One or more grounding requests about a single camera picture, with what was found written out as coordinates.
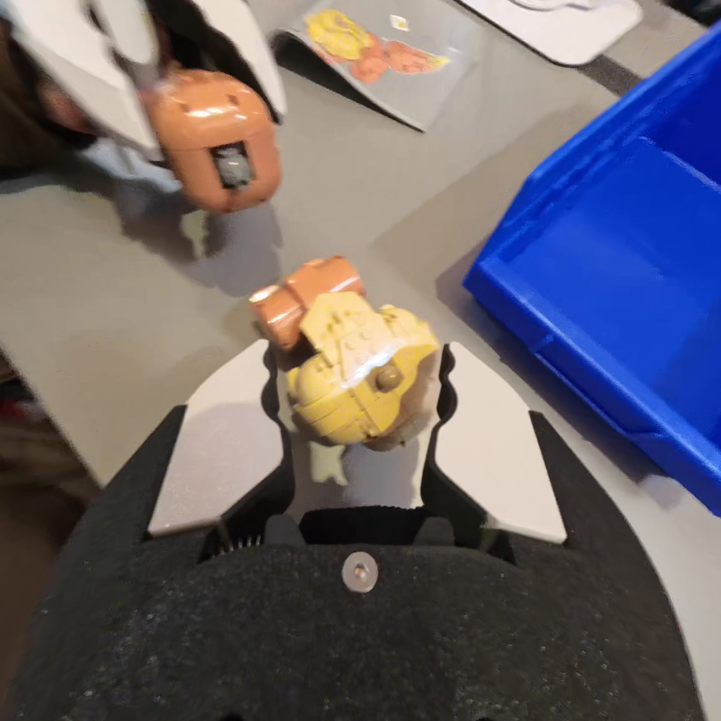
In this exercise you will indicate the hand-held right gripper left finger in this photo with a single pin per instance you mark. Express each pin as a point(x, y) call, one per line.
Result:
point(219, 450)

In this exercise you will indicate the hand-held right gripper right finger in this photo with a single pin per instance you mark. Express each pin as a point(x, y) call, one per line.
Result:
point(495, 456)

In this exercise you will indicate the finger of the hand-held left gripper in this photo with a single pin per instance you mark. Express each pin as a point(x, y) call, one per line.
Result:
point(56, 56)
point(259, 56)

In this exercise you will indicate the orange brick claw model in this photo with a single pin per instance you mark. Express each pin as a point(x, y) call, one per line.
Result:
point(214, 135)

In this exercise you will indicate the grey instruction booklet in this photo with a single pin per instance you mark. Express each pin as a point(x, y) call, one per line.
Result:
point(405, 84)

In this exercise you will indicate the large brown tan brick body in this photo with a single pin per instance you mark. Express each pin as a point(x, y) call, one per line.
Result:
point(360, 366)

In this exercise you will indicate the blue plastic bin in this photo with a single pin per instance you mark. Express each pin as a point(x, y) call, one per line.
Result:
point(619, 281)

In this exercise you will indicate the grey desk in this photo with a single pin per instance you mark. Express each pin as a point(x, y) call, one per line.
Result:
point(112, 293)

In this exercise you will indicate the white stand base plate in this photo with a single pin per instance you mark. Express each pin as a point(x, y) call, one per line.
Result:
point(563, 28)

